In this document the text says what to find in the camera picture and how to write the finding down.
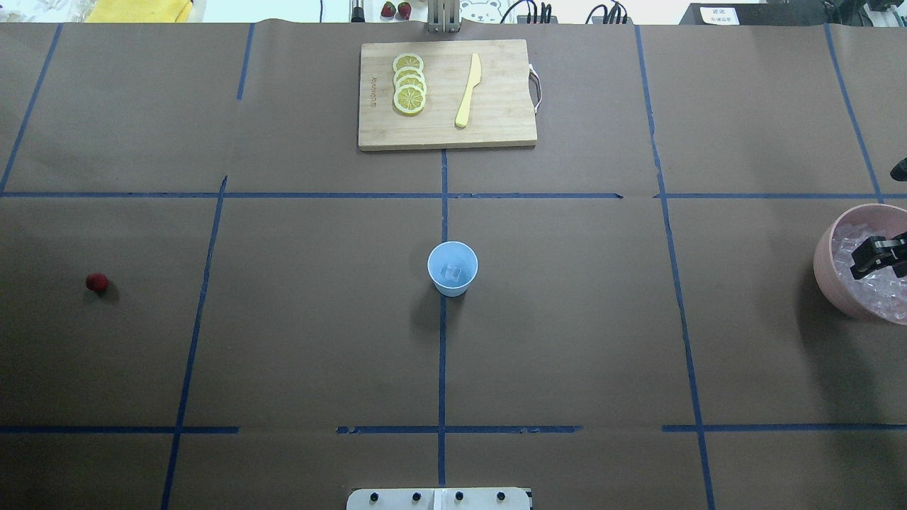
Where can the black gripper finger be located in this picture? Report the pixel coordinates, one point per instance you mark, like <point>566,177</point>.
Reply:
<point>886,246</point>
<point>859,271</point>

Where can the clear ice cube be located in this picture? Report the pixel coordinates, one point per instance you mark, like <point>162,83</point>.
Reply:
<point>452,274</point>

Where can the clear ice cubes pile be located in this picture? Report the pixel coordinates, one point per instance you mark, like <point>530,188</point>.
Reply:
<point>881,291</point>

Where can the light blue paper cup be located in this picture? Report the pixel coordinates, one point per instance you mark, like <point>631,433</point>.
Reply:
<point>453,252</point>

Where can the pink bowl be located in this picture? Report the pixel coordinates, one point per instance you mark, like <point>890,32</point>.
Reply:
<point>890,219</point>

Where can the bamboo cutting board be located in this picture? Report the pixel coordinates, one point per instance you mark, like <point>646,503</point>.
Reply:
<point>503,114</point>

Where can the yellow plastic knife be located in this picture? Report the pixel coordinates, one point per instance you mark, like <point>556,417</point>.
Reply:
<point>464,111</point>

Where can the lemon slice nearest board centre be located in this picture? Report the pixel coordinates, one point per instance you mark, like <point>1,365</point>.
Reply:
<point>409,99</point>

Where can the lemon slice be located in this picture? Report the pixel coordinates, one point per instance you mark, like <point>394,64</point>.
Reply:
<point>412,81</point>
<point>404,72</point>

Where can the lemon slice nearest board edge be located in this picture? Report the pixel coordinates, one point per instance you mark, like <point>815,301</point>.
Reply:
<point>408,60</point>

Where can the spare strawberry right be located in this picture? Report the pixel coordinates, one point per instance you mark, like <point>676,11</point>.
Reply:
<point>404,11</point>

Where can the spare strawberry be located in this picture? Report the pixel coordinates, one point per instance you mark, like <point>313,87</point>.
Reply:
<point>404,11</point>
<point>388,10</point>

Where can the spare strawberry left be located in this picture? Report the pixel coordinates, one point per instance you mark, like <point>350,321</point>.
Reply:
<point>388,10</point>

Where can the red strawberry on table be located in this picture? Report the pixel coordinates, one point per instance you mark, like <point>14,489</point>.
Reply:
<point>97,283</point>

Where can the yellow cloth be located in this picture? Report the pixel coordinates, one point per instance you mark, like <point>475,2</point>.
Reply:
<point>140,12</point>

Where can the aluminium frame post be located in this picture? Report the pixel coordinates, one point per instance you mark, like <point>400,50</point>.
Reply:
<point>444,16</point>

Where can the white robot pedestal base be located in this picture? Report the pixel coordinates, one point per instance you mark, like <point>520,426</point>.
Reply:
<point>441,498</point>

